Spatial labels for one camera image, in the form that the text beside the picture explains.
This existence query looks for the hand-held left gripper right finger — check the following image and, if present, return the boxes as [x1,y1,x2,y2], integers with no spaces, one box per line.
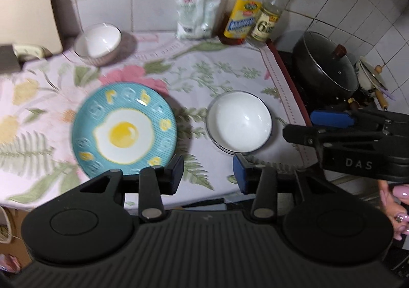
[233,153,325,221]

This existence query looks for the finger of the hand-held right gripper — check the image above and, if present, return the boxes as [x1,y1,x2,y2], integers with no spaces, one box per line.
[311,109,385,129]
[283,125,327,152]

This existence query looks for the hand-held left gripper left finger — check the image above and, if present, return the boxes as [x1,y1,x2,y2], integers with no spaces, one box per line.
[78,154,185,222]

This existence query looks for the white ribbed bowl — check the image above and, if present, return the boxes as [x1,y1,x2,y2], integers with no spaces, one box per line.
[206,91,273,153]

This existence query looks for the blue fried egg plate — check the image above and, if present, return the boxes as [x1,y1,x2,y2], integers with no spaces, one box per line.
[71,82,178,177]

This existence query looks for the person's right hand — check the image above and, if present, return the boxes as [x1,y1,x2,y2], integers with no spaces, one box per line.
[378,179,409,241]

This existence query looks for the black pot with lid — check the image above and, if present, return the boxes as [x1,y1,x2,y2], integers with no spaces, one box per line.
[292,31,362,109]

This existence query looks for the glass lid with brown knob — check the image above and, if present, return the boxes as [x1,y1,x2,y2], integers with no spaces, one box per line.
[301,32,359,93]

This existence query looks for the small white pot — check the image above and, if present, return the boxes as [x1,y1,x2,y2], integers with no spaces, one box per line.
[355,56,390,110]

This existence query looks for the floral tablecloth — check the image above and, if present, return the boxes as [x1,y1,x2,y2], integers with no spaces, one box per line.
[0,31,315,212]

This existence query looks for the yellow cap oil bottle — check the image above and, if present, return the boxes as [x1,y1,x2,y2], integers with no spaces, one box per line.
[251,0,294,43]

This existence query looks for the large yellow label oil bottle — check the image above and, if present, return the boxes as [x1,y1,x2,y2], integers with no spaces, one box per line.
[219,0,274,46]

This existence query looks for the white powder bag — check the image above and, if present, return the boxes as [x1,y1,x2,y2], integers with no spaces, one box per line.
[176,0,207,40]
[201,0,223,39]

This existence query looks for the white bowl with pinkish outside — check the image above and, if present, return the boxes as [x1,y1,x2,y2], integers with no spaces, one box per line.
[73,22,122,67]

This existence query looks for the cream plastic object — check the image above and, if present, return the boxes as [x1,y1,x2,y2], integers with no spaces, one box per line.
[13,44,46,63]

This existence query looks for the grey box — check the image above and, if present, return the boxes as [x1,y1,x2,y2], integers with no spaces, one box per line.
[0,45,24,74]

